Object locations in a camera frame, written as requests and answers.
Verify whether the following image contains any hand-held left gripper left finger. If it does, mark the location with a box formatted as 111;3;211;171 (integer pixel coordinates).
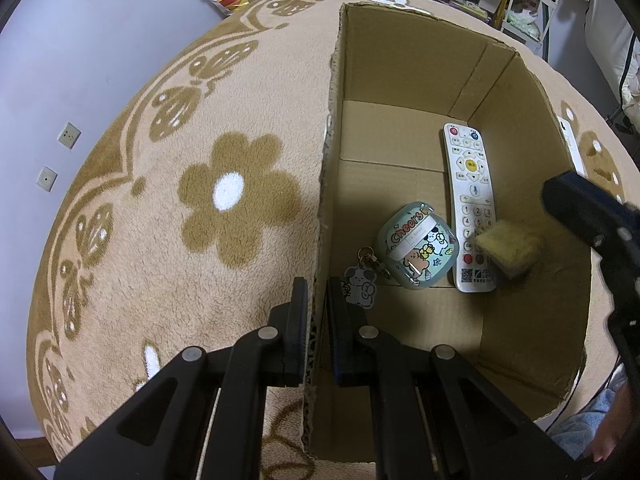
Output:
53;276;309;480

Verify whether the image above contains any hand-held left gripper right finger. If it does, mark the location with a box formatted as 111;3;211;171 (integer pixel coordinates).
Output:
326;276;584;480

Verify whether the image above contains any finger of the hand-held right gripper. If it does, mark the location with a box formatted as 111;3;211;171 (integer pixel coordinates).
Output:
541;169;640;361

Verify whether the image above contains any cartoon dog keychain charm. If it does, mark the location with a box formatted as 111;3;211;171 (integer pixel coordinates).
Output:
340;246;393;311

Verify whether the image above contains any yellow sponge block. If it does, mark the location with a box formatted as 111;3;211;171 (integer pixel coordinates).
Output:
474;220;546;281

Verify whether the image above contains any white remote control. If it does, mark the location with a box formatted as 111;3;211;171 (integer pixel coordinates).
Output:
440;122;501;294

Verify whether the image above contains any teal cartoon earbuds case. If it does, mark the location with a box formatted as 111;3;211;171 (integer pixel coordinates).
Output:
377;201;460;291

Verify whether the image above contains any cardboard box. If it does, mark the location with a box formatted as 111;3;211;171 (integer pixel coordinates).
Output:
299;1;596;465

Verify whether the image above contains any white duvet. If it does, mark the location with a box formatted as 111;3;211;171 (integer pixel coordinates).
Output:
585;0;640;121

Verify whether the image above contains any blue fleece garment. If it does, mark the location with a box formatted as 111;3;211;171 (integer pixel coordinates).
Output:
550;387;621;461

